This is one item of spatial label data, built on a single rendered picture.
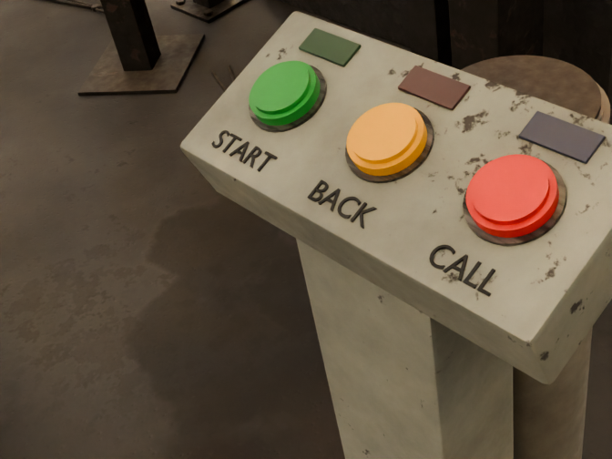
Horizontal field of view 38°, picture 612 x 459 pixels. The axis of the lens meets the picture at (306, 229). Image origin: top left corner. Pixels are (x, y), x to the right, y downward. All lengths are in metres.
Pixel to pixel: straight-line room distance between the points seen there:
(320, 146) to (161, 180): 1.03
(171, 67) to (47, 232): 0.46
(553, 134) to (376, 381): 0.19
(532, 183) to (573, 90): 0.23
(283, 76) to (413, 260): 0.14
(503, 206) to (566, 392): 0.38
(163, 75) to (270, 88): 1.26
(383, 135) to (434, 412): 0.16
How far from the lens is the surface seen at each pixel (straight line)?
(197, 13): 1.94
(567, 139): 0.42
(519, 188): 0.40
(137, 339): 1.24
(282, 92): 0.49
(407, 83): 0.47
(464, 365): 0.51
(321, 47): 0.51
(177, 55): 1.80
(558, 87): 0.63
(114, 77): 1.79
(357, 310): 0.50
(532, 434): 0.79
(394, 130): 0.44
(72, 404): 1.20
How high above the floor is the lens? 0.87
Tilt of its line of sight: 41 degrees down
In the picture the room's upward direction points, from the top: 12 degrees counter-clockwise
